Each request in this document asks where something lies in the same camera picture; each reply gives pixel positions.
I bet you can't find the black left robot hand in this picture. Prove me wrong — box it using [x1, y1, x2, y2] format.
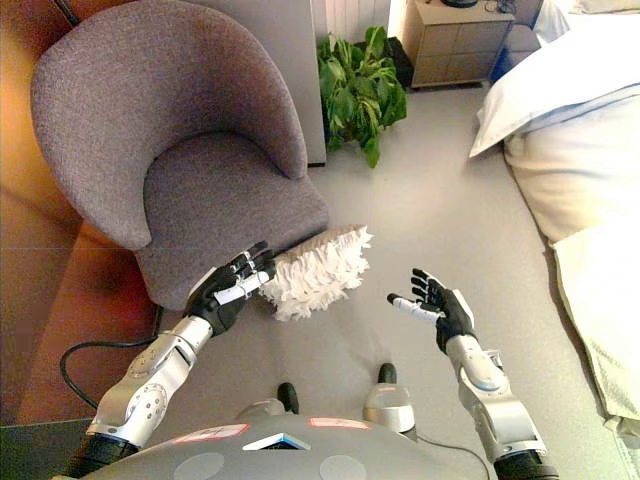
[183, 241, 278, 338]

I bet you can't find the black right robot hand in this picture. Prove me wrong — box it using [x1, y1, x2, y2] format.
[386, 268, 479, 356]

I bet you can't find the white shaggy pillow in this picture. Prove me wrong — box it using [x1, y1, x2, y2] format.
[259, 223, 374, 323]

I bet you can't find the silver right robot leg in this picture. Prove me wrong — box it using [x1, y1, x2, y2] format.
[362, 362, 417, 434]

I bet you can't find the silver robot leg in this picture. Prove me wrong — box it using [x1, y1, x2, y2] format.
[362, 362, 417, 434]
[235, 382, 301, 421]

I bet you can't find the silver left robot leg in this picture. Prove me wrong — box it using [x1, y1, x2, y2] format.
[235, 382, 301, 421]

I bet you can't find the cream bed skirt sheet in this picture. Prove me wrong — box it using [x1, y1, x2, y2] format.
[549, 227, 640, 426]

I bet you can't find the grey fabric armchair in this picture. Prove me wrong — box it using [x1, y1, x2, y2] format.
[30, 0, 331, 313]

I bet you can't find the grey robot torso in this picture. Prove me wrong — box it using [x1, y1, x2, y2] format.
[82, 415, 494, 480]

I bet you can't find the white bed duvet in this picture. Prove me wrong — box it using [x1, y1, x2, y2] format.
[503, 94, 640, 246]

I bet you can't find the green leafy potted plant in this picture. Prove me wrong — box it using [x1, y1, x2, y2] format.
[316, 25, 408, 169]

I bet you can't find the beige wooden nightstand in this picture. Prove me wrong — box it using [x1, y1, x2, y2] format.
[401, 0, 516, 90]

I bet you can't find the black power cable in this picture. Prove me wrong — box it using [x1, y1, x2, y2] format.
[59, 304, 165, 410]

